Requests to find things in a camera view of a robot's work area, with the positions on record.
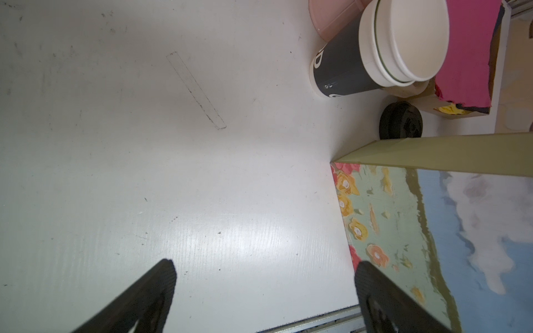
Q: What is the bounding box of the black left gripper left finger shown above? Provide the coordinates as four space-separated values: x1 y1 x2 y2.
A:
75 259 177 332

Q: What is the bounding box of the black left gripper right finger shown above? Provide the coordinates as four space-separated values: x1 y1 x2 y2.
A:
354 261 451 332

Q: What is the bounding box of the green white paper gift bag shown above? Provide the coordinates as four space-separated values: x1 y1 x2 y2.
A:
330 133 532 332

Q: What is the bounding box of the stack of paper cups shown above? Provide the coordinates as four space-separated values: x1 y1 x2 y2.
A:
310 1 450 98

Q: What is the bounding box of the brown cardboard napkin box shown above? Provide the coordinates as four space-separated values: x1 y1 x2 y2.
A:
408 1 511 118

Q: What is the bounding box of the magenta paper napkin stack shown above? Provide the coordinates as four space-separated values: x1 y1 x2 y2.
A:
435 0 501 113

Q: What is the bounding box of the pink straw holder cup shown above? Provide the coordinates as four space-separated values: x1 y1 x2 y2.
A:
308 0 371 42

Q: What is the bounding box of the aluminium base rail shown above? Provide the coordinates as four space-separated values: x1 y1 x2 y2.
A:
261 305 366 333

